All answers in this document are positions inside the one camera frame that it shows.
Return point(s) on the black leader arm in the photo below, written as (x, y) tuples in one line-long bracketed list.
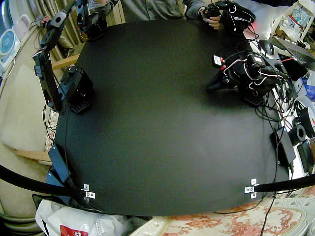
[(97, 24), (236, 17)]

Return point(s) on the black computer mouse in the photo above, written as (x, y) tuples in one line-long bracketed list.
[(267, 47)]

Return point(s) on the grey-shirted person's left forearm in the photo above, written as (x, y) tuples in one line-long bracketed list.
[(194, 7)]

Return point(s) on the black follower arm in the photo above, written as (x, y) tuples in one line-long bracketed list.
[(265, 88), (50, 86)]

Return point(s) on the grey-shirted person's right forearm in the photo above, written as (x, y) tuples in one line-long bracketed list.
[(112, 5)]

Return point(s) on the grey-shirted person's right hand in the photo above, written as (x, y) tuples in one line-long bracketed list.
[(103, 2)]

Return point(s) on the grey-shirted person's left hand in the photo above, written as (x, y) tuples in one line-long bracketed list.
[(214, 21)]

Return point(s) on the beige curtain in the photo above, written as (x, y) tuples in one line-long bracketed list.
[(69, 37)]

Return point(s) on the pink and white appliance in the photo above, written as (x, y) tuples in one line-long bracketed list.
[(22, 27)]

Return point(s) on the white and blue fan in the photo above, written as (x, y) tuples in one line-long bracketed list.
[(7, 44)]

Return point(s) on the black table mat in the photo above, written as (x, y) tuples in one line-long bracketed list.
[(160, 123)]

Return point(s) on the dark laptop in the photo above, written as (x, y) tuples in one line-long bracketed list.
[(297, 52)]

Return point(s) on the large black power brick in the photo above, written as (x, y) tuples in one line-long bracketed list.
[(285, 145)]

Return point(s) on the black tape roll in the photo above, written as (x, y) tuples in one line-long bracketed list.
[(292, 137)]

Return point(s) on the blue cardboard box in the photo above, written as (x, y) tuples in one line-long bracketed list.
[(310, 89)]

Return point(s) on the white filament spool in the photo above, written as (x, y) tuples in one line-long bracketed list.
[(307, 118)]

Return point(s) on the beige cushion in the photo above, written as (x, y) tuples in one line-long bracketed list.
[(22, 110)]

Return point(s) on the white shelf rack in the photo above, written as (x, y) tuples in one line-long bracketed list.
[(304, 5)]

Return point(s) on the small black box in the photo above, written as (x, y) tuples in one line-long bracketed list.
[(305, 156)]

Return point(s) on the floral tablecloth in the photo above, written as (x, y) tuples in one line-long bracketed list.
[(50, 137)]

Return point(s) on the blue-black power brick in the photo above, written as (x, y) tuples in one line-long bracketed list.
[(59, 162), (53, 179)]

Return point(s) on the white plastic bag red print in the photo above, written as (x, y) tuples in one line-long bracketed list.
[(73, 221)]

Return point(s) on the wooden chair frame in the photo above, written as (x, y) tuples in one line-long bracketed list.
[(65, 62)]

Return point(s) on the small metal bracket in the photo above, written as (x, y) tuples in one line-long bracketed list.
[(86, 187), (249, 189), (253, 196), (90, 195), (86, 200), (254, 182)]

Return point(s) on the black frame bar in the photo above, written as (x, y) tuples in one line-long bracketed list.
[(283, 185), (37, 183)]

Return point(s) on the floral chair white frame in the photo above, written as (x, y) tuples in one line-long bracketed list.
[(221, 223)]

